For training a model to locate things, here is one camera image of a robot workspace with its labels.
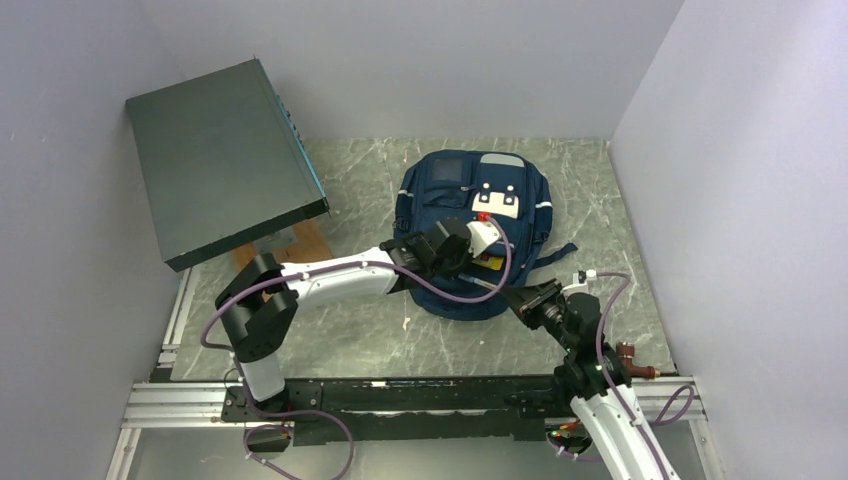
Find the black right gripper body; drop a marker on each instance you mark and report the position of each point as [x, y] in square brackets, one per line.
[548, 313]

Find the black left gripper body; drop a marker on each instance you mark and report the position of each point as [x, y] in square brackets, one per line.
[451, 268]

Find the blue pen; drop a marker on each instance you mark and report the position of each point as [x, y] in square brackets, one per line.
[479, 282]

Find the navy blue student backpack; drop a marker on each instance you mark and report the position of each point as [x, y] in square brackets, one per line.
[463, 184]

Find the yellow crayon box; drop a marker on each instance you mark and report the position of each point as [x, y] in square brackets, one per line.
[491, 262]

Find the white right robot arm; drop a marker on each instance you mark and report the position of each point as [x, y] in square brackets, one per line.
[591, 381]

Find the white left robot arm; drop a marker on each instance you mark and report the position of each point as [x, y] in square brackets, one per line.
[259, 306]

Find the copper pipe fitting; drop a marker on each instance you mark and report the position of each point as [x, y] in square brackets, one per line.
[626, 352]

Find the wooden board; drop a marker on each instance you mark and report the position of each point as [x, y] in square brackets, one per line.
[303, 242]

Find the dark grey metal equipment box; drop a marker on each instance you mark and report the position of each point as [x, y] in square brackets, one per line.
[222, 162]

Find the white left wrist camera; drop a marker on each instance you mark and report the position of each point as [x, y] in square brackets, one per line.
[483, 234]

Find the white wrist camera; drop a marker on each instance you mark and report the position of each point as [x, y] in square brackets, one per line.
[483, 234]
[580, 282]

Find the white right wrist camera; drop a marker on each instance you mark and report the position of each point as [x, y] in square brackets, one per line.
[580, 282]

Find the aluminium frame rail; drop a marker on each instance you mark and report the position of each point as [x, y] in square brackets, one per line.
[172, 428]

